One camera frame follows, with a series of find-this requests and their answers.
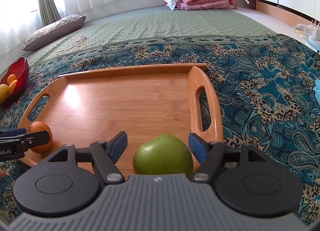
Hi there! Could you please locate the orange fruit in bowl front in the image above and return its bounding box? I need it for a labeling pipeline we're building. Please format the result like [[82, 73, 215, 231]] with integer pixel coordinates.
[[8, 79, 17, 94]]

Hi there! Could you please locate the orange fruit in bowl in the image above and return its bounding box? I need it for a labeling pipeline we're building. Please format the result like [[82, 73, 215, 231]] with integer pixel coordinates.
[[7, 74, 17, 86], [8, 79, 17, 94]]

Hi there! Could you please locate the green quilted mattress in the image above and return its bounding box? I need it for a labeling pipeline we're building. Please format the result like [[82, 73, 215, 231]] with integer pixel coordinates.
[[23, 6, 274, 65]]

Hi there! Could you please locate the light blue cloth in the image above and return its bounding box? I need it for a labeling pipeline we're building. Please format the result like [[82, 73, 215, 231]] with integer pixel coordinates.
[[313, 79, 320, 105]]

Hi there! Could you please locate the left green curtain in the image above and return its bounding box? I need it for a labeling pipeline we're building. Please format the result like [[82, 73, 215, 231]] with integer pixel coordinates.
[[38, 0, 61, 27]]

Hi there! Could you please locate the red glass bowl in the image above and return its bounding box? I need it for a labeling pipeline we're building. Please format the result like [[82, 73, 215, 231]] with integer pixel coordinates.
[[1, 56, 29, 107]]

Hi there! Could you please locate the orange fruit in bowl rear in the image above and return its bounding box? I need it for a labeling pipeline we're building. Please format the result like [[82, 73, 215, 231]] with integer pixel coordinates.
[[7, 74, 17, 86]]

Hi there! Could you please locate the beige cord on mattress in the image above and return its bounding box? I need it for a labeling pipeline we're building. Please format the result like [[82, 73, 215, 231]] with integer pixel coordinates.
[[55, 35, 89, 56]]

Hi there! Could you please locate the white charger with cable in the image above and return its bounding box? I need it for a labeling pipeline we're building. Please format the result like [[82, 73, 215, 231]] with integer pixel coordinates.
[[305, 22, 320, 53]]

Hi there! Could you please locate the green apple front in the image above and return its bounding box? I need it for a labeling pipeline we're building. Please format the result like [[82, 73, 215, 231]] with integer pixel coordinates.
[[132, 134, 194, 177]]

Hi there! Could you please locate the yellow fruit in bowl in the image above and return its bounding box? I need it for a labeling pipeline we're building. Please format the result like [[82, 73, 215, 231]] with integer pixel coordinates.
[[0, 84, 9, 104]]

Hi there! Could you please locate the teal paisley cloth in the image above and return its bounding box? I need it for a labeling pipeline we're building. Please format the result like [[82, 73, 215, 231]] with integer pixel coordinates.
[[1, 34, 319, 225]]

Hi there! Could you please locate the wooden serving tray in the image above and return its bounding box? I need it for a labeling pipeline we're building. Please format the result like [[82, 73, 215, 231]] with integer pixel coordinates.
[[18, 63, 223, 177]]

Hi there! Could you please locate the clear plastic bag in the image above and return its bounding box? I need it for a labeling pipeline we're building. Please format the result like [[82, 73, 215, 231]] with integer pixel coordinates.
[[292, 24, 313, 38]]

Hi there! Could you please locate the floral grey pillow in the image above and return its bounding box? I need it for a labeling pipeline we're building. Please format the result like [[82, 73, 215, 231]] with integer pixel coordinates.
[[22, 14, 86, 52]]

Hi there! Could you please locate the large orange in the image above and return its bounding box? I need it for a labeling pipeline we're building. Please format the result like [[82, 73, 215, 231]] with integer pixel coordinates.
[[27, 121, 53, 154]]

